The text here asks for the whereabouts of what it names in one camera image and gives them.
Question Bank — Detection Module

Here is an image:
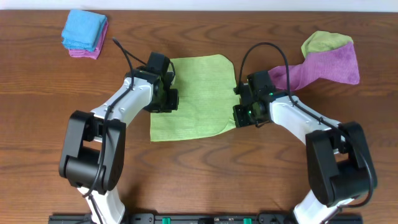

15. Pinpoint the light green cloth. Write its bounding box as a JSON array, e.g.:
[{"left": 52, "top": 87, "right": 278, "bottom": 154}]
[{"left": 150, "top": 54, "right": 239, "bottom": 142}]

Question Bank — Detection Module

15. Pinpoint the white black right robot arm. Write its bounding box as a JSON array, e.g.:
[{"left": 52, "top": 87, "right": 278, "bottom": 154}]
[{"left": 233, "top": 70, "right": 377, "bottom": 223}]

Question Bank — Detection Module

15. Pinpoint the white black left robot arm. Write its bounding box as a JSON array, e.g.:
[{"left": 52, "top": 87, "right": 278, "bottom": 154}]
[{"left": 58, "top": 52, "right": 178, "bottom": 223}]

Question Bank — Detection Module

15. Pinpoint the folded pink cloth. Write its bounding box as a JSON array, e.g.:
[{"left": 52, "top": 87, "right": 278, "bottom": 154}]
[{"left": 68, "top": 21, "right": 109, "bottom": 60}]

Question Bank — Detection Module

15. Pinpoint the olive green crumpled cloth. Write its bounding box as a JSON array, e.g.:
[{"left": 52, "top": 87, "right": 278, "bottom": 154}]
[{"left": 301, "top": 30, "right": 354, "bottom": 58}]

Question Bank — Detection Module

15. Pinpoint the unfolded purple cloth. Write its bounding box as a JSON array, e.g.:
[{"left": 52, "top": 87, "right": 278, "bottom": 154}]
[{"left": 269, "top": 42, "right": 360, "bottom": 91}]

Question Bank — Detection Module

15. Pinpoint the folded blue cloth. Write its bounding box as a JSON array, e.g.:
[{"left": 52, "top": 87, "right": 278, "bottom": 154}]
[{"left": 62, "top": 9, "right": 108, "bottom": 52}]

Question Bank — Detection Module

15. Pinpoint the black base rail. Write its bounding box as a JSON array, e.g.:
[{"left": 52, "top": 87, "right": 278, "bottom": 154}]
[{"left": 48, "top": 213, "right": 363, "bottom": 224}]

